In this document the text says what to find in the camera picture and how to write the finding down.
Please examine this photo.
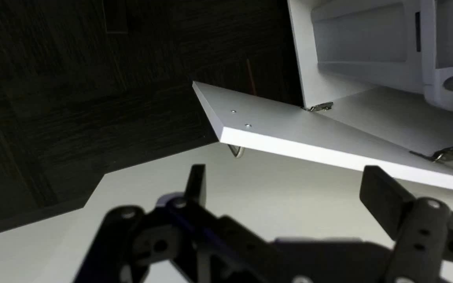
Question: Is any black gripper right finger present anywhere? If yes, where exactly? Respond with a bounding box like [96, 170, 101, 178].
[359, 166, 453, 283]

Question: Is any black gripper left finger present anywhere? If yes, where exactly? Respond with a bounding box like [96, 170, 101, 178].
[74, 164, 271, 283]

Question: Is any silver door hinge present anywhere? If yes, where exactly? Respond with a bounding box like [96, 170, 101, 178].
[307, 101, 337, 114]
[409, 142, 453, 166]

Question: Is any white counter cabinet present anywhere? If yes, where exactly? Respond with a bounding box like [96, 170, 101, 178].
[286, 0, 453, 180]

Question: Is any white bin with round hole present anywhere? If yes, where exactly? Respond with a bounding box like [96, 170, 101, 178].
[420, 0, 453, 115]

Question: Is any pale grey inner bin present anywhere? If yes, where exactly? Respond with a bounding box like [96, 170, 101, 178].
[310, 0, 428, 96]

